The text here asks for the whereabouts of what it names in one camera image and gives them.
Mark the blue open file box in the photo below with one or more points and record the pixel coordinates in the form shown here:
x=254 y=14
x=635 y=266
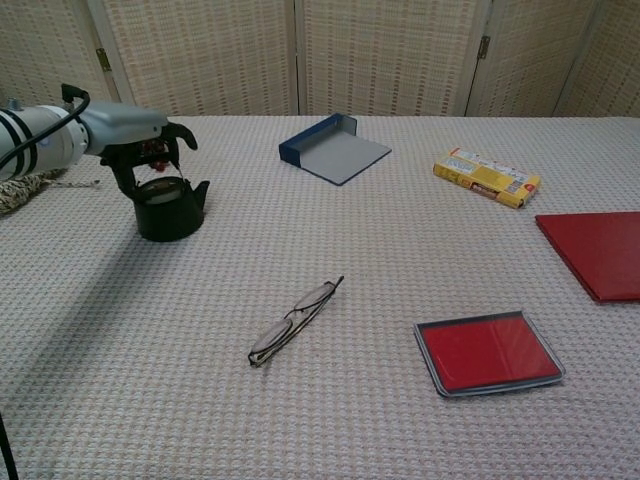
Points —
x=340 y=155

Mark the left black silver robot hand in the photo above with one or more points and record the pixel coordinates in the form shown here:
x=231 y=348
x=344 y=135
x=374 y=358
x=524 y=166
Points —
x=120 y=125

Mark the white woven tablecloth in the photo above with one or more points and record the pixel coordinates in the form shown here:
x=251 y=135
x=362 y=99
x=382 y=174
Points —
x=320 y=300

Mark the black cast iron teapot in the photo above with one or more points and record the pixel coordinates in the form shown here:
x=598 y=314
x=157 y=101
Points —
x=170 y=220

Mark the thin-framed folded eyeglasses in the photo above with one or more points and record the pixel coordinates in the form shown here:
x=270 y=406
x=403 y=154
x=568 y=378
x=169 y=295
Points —
x=295 y=320

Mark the woven folding screen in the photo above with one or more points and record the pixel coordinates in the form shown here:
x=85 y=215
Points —
x=380 y=55

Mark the brass screen hinge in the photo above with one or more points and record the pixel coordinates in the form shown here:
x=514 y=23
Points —
x=484 y=47
x=103 y=60

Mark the small red ink pad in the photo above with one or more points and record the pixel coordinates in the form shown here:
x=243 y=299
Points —
x=487 y=355

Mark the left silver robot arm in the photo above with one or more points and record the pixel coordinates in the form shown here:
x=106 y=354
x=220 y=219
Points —
x=35 y=140

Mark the large red folder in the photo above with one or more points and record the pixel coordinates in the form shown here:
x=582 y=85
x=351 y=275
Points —
x=600 y=250

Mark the black teapot lid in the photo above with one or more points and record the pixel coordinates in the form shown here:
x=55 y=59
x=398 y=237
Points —
x=161 y=189

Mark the yellow snack box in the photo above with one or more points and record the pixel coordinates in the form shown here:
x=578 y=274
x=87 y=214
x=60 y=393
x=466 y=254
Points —
x=487 y=177

